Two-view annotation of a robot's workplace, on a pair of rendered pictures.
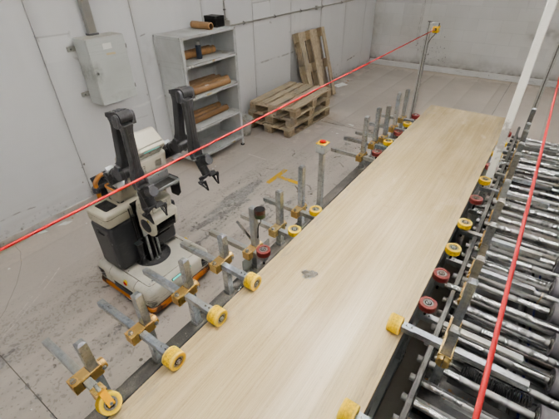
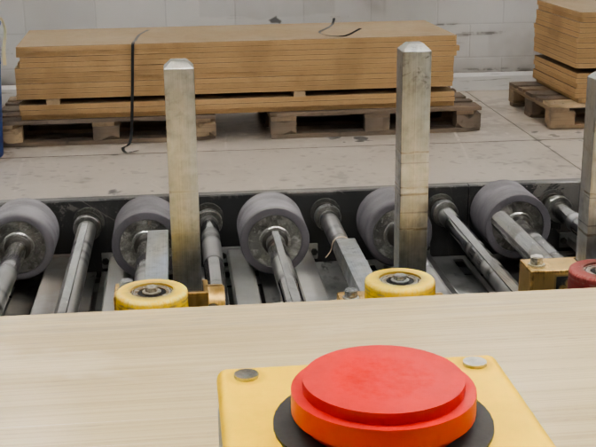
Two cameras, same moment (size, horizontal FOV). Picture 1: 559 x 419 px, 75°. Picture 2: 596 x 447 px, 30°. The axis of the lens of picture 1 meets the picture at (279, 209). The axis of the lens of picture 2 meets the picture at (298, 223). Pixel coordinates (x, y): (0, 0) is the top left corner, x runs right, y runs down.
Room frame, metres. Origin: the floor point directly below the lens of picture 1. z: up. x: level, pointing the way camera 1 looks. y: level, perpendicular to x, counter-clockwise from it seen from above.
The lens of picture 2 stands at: (2.39, -0.15, 1.33)
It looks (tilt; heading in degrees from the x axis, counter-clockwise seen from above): 17 degrees down; 228
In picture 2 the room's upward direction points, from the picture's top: 1 degrees counter-clockwise
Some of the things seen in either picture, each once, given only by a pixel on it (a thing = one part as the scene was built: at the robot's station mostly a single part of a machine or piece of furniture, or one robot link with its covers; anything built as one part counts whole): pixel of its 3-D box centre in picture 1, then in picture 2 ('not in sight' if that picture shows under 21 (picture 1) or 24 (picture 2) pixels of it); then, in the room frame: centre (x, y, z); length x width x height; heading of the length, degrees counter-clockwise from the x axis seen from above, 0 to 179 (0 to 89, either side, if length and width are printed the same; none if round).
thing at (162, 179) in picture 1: (158, 189); not in sight; (2.04, 0.79, 0.99); 0.28 x 0.16 x 0.22; 145
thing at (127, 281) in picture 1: (155, 264); not in sight; (2.21, 1.03, 0.16); 0.67 x 0.64 x 0.25; 55
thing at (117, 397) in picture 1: (108, 402); not in sight; (0.68, 0.63, 0.93); 0.09 x 0.08 x 0.09; 54
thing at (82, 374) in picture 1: (88, 374); not in sight; (0.78, 0.74, 0.95); 0.14 x 0.06 x 0.05; 144
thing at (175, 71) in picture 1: (204, 96); not in sight; (4.65, 0.93, 0.78); 0.90 x 0.45 x 1.55; 144
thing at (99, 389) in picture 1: (104, 396); not in sight; (0.69, 0.64, 0.95); 0.10 x 0.04 x 0.10; 54
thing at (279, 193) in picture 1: (279, 222); not in sight; (1.82, 0.00, 0.87); 0.04 x 0.04 x 0.48; 54
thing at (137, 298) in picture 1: (149, 331); not in sight; (1.00, 0.58, 0.90); 0.04 x 0.04 x 0.48; 54
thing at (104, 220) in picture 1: (136, 219); not in sight; (2.26, 1.11, 0.59); 0.55 x 0.34 x 0.83; 145
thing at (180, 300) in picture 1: (185, 292); not in sight; (1.19, 0.45, 0.95); 0.14 x 0.06 x 0.05; 144
